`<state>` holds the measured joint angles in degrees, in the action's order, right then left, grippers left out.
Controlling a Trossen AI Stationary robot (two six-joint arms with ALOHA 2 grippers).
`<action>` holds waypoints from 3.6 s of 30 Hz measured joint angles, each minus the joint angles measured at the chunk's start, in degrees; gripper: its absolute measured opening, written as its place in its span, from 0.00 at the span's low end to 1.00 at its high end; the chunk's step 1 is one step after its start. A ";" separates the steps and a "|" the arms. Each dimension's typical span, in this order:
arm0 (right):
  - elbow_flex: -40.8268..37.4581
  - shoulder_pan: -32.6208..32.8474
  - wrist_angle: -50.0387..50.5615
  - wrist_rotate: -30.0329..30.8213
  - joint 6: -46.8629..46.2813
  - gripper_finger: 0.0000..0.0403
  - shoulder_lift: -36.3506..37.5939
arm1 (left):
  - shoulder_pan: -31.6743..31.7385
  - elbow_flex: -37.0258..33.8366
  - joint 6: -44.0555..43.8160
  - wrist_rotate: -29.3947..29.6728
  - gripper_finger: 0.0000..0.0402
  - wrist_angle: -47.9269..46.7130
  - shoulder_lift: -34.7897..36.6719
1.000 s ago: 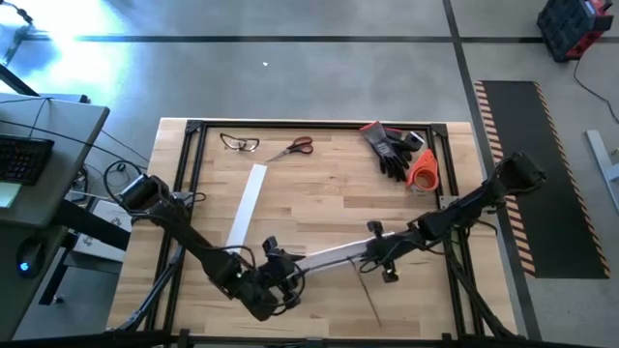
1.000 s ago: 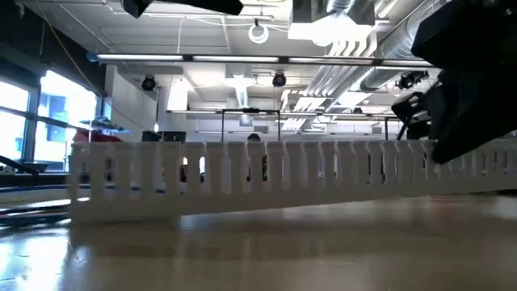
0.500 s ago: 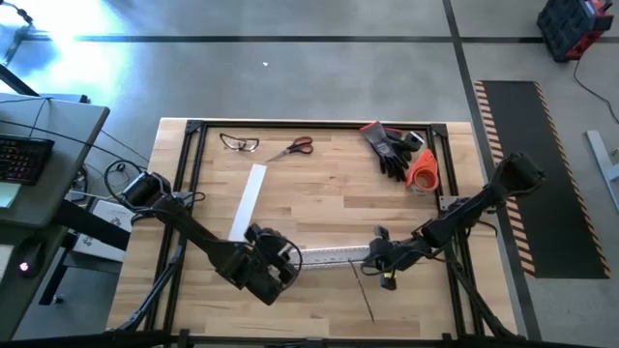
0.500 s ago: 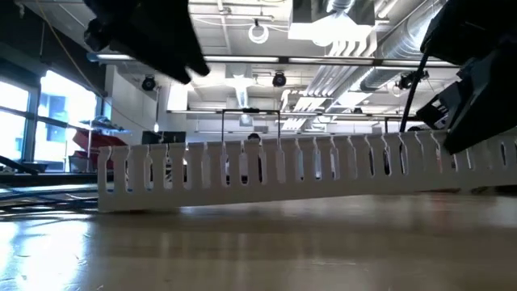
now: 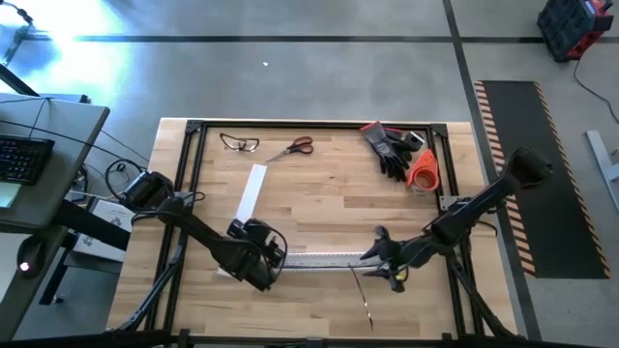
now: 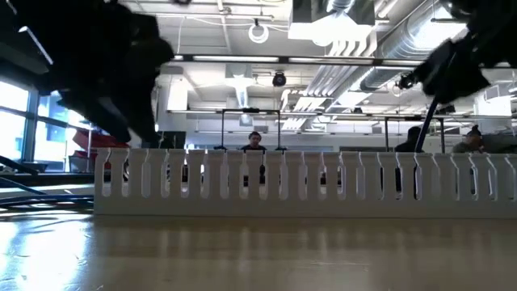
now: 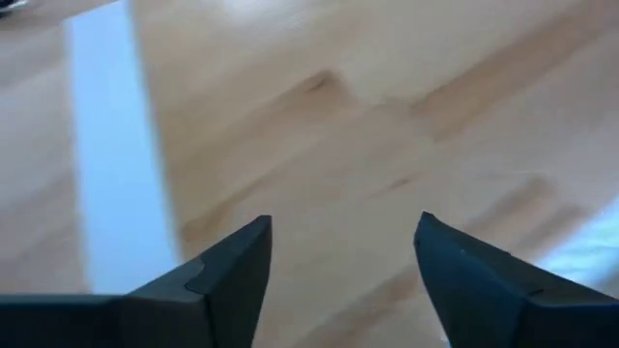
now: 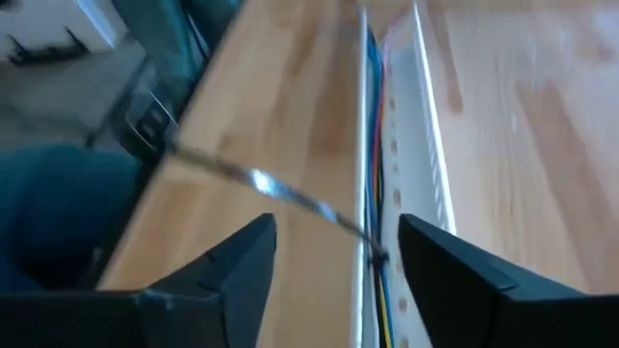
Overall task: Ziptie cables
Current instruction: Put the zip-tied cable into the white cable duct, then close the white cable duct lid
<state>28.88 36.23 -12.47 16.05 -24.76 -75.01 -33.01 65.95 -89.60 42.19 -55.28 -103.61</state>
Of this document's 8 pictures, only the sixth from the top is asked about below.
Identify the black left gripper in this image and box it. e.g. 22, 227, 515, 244
11, 0, 174, 149

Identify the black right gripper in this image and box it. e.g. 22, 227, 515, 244
397, 0, 517, 104

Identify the white slotted cable duct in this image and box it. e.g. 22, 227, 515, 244
93, 147, 517, 219

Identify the black monitor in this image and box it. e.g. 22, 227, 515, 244
159, 131, 187, 150

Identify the person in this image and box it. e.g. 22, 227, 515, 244
241, 131, 267, 188
451, 124, 485, 154
394, 126, 425, 154

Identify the black beam with light strips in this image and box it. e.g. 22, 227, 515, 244
173, 53, 435, 67

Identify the white cable coil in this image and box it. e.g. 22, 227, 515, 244
247, 23, 270, 45

